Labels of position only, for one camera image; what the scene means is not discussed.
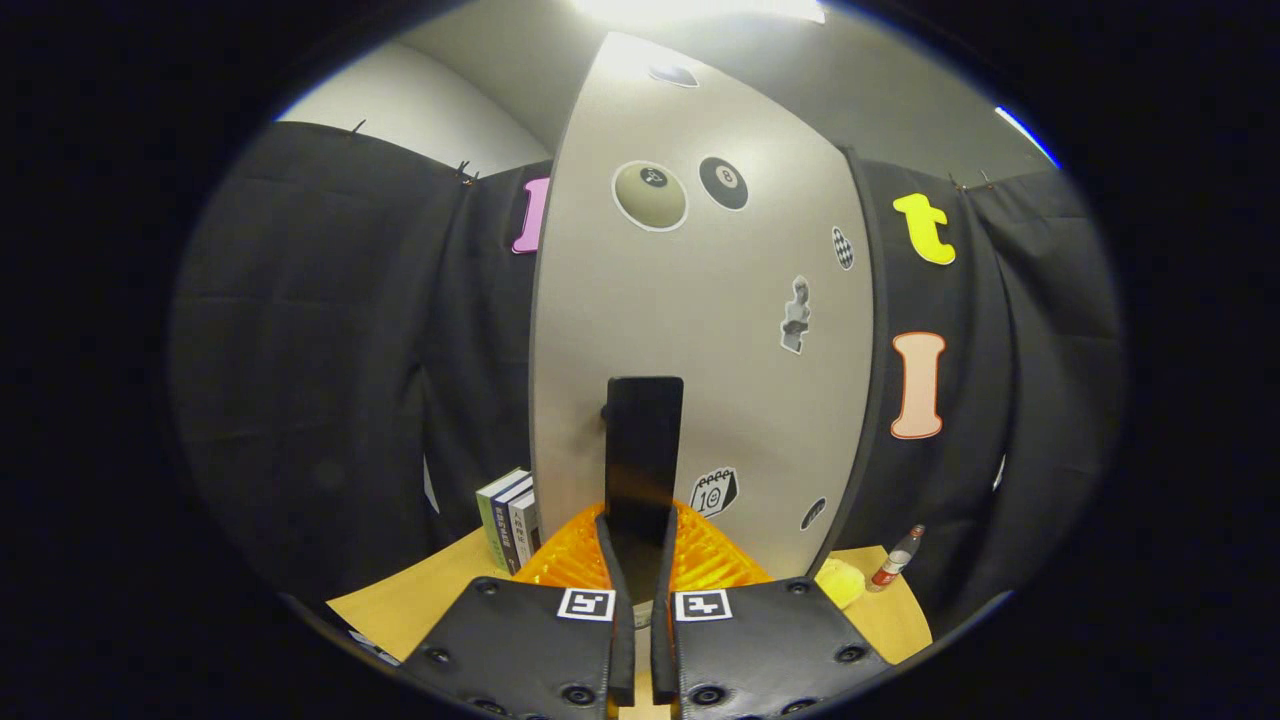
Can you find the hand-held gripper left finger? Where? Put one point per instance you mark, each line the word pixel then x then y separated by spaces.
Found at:
pixel 624 650

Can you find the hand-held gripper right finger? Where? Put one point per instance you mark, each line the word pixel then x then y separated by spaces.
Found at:
pixel 663 650

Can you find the grey shoe cabinet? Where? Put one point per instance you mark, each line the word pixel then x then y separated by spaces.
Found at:
pixel 870 350

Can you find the dark blue book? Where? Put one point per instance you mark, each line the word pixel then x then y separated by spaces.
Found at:
pixel 507 530

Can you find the yellow toy bread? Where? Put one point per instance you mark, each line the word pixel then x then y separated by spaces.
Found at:
pixel 838 582

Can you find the green and white book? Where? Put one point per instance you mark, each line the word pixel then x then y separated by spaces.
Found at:
pixel 492 505

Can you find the small red label bottle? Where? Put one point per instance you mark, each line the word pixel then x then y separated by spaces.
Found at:
pixel 893 562

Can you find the black backdrop cloth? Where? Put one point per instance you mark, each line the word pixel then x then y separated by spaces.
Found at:
pixel 330 330

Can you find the ceiling light panel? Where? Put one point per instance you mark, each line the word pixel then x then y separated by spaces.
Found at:
pixel 700 8
pixel 1025 133

